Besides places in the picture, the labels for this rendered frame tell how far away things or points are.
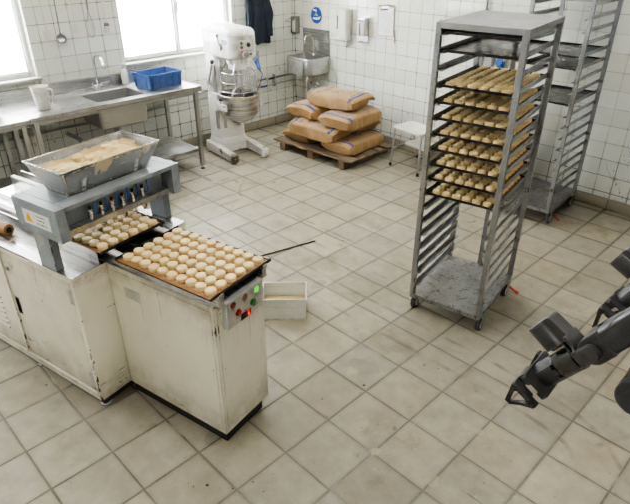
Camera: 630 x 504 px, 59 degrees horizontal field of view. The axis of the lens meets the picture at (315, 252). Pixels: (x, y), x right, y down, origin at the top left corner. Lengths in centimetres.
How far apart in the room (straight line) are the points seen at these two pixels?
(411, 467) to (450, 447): 24
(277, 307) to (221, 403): 109
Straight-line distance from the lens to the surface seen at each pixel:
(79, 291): 283
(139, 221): 307
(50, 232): 274
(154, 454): 301
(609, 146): 570
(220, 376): 264
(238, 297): 247
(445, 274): 401
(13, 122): 529
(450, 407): 320
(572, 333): 126
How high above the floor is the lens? 220
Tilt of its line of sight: 29 degrees down
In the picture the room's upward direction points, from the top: straight up
